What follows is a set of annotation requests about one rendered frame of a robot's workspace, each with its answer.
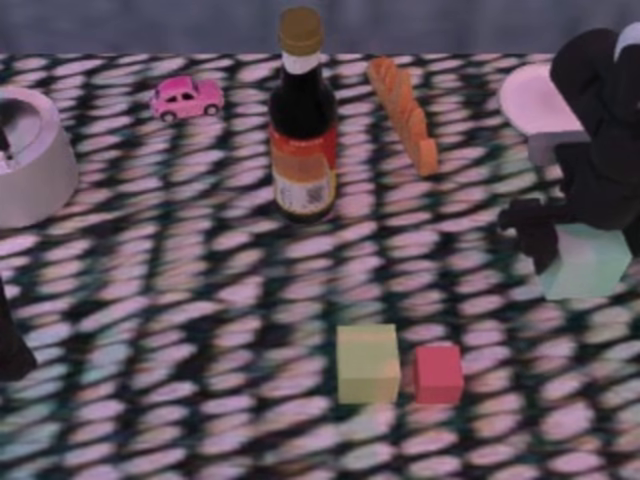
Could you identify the light green cube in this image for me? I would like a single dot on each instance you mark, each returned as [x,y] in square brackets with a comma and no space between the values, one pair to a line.
[590,265]

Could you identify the red cube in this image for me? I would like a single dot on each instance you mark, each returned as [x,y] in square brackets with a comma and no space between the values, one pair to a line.
[438,375]

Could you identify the yellow-green cube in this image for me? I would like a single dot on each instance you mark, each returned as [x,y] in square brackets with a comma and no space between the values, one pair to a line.
[367,365]

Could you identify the dark soy sauce bottle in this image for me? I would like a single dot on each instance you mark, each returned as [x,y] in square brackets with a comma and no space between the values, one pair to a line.
[302,135]

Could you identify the patterned oval-print tablecloth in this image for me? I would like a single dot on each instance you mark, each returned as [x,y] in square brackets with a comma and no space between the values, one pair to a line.
[200,300]

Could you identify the pink toy car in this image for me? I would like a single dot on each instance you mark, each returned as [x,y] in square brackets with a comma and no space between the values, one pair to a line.
[186,97]

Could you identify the white round bowl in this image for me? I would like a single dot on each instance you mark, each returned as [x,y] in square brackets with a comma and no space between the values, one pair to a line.
[35,165]

